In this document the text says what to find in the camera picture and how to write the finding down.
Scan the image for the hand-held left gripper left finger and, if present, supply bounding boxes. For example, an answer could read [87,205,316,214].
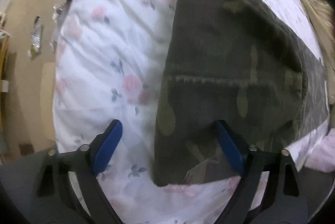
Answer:
[35,119,123,224]

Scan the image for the person's grey clothing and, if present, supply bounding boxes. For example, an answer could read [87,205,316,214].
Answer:
[0,151,335,224]

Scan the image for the yellow wooden furniture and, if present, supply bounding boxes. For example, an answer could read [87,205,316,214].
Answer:
[0,30,11,130]

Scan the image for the camouflage pants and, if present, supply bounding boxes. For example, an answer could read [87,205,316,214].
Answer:
[150,0,329,186]

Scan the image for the pink floral cloth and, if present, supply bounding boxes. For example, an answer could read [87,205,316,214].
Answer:
[305,128,335,173]

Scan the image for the white floral bed sheet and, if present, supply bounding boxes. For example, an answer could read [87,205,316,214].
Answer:
[52,0,330,224]

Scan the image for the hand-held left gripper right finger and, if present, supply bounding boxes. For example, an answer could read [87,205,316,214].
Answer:
[216,119,301,224]

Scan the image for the plastic wrapper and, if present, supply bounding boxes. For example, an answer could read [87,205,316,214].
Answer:
[27,15,44,58]

